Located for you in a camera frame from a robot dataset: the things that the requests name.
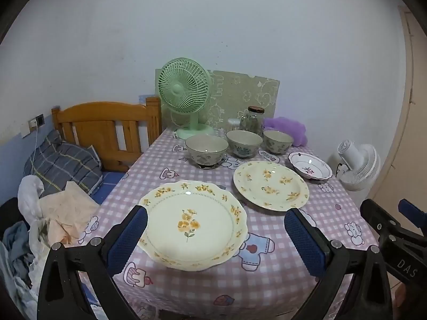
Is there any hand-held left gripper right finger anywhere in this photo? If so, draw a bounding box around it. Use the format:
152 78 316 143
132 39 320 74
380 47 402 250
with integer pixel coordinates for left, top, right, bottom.
283 208 396 320

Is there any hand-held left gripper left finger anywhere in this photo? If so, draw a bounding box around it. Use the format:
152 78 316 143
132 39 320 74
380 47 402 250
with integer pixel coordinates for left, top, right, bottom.
37 204 149 320

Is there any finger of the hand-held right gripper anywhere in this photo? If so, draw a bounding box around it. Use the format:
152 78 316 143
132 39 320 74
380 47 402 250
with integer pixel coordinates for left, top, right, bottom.
398 199 427 222
359 199 406 241

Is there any round yellow flower plate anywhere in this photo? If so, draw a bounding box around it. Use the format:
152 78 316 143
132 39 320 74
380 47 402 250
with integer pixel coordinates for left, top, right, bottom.
233 161 310 212

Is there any white plate with red pattern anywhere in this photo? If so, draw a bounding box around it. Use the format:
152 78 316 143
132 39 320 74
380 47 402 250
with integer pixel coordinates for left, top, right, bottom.
287 151 333 181

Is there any white plates red floral trim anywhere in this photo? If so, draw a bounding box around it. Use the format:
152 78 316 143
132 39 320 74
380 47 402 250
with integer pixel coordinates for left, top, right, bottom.
138 180 248 271

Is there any floral ceramic bowl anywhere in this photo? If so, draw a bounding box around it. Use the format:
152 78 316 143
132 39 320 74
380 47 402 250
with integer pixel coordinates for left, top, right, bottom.
226 130 263 158
185 135 229 169
262 130 294 155

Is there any pink checked tablecloth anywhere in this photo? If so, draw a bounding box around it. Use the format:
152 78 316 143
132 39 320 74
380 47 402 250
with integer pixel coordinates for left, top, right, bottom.
78 127 381 320

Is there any white standing fan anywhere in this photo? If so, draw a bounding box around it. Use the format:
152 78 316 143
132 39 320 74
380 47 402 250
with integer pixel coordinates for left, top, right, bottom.
329 139 381 207

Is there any blue bed sheet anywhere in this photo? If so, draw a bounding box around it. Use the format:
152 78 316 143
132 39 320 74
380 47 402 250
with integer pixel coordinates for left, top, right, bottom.
89 170 129 205

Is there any peach cloth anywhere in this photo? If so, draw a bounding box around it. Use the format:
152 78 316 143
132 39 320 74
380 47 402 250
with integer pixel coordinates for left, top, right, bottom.
39 181 101 245

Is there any grey plaid pillow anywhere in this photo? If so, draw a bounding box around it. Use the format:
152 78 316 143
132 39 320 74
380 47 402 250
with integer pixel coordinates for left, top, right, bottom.
24 129 103 195

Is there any beige door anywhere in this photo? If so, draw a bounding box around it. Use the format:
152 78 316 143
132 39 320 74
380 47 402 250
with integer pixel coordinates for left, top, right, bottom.
369 5 427 215

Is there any white cloth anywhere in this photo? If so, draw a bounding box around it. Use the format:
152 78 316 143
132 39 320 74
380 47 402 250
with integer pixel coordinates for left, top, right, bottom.
17 175 45 227

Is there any purple plush toy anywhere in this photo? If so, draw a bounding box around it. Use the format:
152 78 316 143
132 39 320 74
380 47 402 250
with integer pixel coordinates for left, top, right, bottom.
262 117 308 147

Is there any glass jar with dark lid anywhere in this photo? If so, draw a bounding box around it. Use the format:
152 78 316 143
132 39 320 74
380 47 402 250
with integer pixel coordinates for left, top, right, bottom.
239 106 265 135

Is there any green desk fan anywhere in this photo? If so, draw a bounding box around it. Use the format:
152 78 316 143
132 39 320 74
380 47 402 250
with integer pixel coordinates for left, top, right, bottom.
157 58 214 140

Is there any white charging cable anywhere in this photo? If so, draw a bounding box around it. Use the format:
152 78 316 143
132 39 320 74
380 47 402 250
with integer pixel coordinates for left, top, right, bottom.
31 126 40 164

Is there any wall socket panel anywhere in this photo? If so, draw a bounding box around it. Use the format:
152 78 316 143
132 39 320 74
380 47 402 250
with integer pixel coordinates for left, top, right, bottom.
21 114 45 139

